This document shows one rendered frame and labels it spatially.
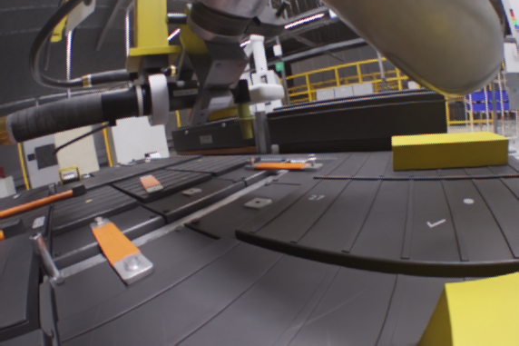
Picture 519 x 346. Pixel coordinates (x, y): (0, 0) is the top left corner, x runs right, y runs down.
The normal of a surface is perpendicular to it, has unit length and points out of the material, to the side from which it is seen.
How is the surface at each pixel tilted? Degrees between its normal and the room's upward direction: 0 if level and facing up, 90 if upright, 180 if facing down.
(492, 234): 0
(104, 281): 0
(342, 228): 0
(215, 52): 60
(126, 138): 90
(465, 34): 114
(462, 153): 90
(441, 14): 110
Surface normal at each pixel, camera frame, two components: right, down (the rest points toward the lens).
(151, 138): 0.78, -0.03
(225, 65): 0.43, 0.86
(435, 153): -0.55, 0.20
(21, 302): -0.15, -0.98
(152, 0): 0.58, 0.03
